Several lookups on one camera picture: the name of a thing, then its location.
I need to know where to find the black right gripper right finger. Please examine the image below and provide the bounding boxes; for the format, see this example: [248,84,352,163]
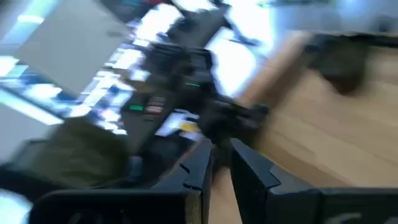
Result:
[229,138,398,224]

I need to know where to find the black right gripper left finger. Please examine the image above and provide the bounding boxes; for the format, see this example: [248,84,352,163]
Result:
[29,138,214,224]

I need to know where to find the yellow tag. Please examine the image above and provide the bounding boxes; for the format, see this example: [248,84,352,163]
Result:
[179,121,200,134]

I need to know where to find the white box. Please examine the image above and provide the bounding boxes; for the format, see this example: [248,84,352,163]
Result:
[154,111,203,142]

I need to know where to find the person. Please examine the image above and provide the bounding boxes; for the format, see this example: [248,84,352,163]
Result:
[0,117,133,200]

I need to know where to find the green plant in black pot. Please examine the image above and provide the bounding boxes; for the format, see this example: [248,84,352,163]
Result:
[303,32,373,96]

